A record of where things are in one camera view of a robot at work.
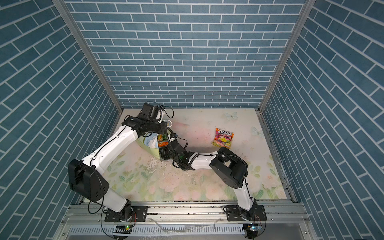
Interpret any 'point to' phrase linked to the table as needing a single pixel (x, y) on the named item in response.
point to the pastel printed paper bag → (149, 142)
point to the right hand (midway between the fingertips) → (159, 149)
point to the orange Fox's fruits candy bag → (223, 138)
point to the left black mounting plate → (131, 214)
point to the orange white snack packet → (161, 142)
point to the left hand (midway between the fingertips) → (166, 126)
